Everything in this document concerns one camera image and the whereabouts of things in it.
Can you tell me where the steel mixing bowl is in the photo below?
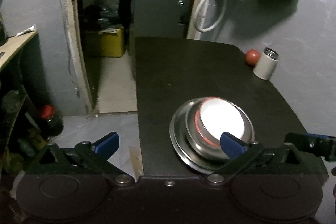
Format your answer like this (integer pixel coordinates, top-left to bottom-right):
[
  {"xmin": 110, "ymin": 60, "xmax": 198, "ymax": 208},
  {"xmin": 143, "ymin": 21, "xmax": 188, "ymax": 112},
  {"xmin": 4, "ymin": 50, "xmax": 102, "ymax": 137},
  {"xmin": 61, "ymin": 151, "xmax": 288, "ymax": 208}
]
[{"xmin": 186, "ymin": 97, "xmax": 255, "ymax": 161}]

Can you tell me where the large steel plate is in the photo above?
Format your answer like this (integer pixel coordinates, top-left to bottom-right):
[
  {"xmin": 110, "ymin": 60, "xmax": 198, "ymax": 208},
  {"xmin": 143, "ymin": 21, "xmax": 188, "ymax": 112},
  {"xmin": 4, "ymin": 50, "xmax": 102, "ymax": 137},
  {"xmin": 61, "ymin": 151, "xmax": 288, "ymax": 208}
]
[{"xmin": 169, "ymin": 98, "xmax": 230, "ymax": 174}]

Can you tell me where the white ceramic bowl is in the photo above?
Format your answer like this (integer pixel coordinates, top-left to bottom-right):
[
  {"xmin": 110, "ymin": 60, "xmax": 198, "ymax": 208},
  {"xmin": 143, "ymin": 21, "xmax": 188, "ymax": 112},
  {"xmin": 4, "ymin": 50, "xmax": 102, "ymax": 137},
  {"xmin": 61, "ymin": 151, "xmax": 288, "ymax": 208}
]
[{"xmin": 195, "ymin": 97, "xmax": 245, "ymax": 148}]

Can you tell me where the dark bottle red cap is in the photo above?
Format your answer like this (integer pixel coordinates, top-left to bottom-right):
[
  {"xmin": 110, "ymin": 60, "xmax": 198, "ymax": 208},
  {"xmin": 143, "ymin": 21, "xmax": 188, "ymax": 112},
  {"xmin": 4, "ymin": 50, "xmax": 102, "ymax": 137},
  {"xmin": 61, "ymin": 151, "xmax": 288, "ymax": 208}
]
[{"xmin": 41, "ymin": 105, "xmax": 63, "ymax": 138}]

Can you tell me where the white steel thermos flask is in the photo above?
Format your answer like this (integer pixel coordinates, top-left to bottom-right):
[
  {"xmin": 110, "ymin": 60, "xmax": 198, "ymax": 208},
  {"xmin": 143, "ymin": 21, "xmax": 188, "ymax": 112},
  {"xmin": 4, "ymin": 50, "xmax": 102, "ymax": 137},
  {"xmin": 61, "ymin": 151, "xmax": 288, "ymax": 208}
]
[{"xmin": 253, "ymin": 47, "xmax": 279, "ymax": 80}]

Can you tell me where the red tomato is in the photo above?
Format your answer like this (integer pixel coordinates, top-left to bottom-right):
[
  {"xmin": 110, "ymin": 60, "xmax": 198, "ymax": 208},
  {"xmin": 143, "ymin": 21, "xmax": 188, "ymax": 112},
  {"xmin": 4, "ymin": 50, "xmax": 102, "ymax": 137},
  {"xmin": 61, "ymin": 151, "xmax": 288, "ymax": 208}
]
[{"xmin": 245, "ymin": 50, "xmax": 260, "ymax": 67}]

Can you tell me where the yellow container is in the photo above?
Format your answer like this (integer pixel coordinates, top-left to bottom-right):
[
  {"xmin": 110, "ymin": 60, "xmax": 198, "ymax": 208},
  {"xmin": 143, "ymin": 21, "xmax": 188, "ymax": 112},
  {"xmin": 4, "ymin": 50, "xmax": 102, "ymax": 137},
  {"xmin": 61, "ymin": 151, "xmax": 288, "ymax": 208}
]
[{"xmin": 98, "ymin": 26, "xmax": 125, "ymax": 57}]

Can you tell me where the wooden side shelf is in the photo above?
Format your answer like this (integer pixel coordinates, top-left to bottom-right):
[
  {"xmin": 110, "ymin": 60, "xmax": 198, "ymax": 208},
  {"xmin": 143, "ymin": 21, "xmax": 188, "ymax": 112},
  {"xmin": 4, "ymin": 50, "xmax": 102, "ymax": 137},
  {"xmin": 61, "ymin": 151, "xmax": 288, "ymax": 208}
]
[{"xmin": 0, "ymin": 31, "xmax": 38, "ymax": 71}]

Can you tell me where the dark grey cabinet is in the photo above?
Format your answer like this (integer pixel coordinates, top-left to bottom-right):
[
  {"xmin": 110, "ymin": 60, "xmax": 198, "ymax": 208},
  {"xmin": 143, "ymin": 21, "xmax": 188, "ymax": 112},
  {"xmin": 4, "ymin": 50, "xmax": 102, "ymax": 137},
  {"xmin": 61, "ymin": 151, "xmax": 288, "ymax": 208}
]
[{"xmin": 129, "ymin": 0, "xmax": 190, "ymax": 54}]

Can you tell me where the white looped hose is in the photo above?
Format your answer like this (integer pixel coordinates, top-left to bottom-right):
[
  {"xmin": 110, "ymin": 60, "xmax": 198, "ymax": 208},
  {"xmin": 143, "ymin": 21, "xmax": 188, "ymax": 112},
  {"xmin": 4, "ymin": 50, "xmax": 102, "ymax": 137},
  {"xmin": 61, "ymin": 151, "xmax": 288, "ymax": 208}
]
[{"xmin": 192, "ymin": 0, "xmax": 228, "ymax": 33}]

